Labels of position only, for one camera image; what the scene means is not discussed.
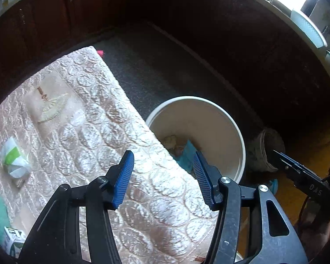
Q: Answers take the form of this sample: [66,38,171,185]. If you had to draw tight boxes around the brown wooden kitchen cabinets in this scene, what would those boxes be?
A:
[0,0,330,132]

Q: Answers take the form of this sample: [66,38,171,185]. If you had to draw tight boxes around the cream embossed tablecloth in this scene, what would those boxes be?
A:
[0,46,226,264]

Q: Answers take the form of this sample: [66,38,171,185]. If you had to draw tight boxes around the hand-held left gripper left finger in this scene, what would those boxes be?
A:
[18,150,135,264]

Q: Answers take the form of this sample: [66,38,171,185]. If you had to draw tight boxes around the blue item on floor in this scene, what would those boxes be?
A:
[265,179,279,196]

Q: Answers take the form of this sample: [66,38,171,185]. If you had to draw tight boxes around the beige kitchen countertop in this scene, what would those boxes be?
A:
[0,0,330,69]

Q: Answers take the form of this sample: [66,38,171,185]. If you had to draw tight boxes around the blue packet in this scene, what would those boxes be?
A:
[177,140,199,171]

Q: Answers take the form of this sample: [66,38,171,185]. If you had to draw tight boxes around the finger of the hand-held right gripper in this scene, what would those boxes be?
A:
[272,150,308,182]

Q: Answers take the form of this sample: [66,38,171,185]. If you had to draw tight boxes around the white oval tray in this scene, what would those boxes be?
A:
[290,8,328,48]

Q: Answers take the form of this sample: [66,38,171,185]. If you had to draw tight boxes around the small white green box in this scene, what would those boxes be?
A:
[4,227,26,257]

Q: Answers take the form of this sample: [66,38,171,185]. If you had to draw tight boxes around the green and white wrapper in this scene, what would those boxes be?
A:
[0,137,31,188]

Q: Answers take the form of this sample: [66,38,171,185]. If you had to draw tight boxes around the white plastic bucket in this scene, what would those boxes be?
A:
[145,96,246,185]

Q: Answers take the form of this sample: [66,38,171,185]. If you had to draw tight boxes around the cream paper ball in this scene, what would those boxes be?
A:
[163,135,180,150]

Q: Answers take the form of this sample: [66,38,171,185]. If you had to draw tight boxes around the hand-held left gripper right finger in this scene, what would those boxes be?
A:
[192,151,308,264]

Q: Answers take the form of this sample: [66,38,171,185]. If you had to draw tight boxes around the person's leg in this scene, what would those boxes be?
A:
[300,201,330,253]

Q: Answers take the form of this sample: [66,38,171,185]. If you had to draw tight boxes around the small dirty bucket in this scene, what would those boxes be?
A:
[247,128,286,172]

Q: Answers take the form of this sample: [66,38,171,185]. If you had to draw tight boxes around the grey floor rug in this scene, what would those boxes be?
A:
[92,22,264,132]

